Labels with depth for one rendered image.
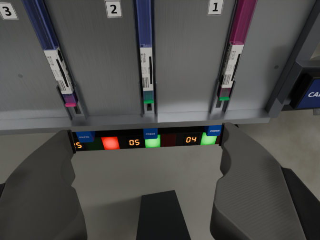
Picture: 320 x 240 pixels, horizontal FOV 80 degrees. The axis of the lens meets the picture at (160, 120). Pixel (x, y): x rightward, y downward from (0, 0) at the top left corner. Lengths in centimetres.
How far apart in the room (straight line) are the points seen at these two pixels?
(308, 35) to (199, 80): 13
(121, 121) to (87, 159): 81
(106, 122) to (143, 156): 76
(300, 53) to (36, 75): 34
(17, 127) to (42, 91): 7
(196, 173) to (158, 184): 22
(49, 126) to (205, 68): 24
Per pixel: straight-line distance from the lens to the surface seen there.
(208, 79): 29
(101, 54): 26
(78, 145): 40
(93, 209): 118
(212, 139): 39
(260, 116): 34
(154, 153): 105
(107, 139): 37
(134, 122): 30
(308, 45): 31
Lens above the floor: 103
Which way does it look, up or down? 88 degrees down
